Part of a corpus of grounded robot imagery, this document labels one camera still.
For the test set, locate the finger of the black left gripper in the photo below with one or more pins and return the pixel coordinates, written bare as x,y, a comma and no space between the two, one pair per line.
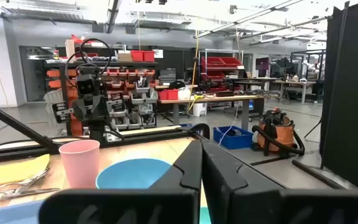
101,109
81,109

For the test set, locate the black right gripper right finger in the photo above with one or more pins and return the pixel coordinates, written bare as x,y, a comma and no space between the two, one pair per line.
275,205

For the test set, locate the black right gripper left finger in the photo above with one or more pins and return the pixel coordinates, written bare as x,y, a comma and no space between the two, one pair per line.
120,205

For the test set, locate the blue plastic bowl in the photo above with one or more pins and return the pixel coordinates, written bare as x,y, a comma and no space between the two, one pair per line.
129,174

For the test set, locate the pink plastic cup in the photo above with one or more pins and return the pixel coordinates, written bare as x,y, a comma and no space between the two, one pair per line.
79,165

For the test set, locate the teal plastic plate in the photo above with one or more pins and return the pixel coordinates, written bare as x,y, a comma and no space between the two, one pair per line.
205,217

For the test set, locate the yellow cloth napkin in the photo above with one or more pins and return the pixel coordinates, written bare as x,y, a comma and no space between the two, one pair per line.
8,172

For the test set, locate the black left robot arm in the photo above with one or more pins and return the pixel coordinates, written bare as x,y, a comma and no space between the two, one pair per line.
95,132

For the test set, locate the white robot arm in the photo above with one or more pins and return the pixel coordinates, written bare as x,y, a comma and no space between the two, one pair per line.
309,66

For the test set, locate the blue plastic tray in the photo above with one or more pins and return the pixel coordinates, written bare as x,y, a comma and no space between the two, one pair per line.
8,214

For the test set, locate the parts bin shelf rack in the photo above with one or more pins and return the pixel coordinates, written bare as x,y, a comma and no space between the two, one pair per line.
135,99

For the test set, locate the black vacuum wand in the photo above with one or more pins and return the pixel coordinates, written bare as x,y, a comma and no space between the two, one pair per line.
319,175

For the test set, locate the red storage bin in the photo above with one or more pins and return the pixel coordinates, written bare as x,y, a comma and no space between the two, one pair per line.
173,94
137,56
149,56
163,95

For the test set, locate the orange shop vacuum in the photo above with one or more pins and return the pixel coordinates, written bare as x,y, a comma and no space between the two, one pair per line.
280,133

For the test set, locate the blue storage bin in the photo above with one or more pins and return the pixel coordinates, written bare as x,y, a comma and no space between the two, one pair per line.
233,141

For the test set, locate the white bucket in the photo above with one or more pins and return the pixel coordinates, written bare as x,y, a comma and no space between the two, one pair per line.
199,109

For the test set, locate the wooden workbench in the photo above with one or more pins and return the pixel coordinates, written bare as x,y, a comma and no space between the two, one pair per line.
213,99

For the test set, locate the black curtain partition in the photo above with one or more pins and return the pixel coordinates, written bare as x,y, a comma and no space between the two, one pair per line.
353,93

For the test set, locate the monitor with magenta screen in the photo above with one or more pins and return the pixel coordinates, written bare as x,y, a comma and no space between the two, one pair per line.
262,63

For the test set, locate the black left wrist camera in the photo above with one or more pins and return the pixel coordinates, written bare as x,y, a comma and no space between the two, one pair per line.
86,85

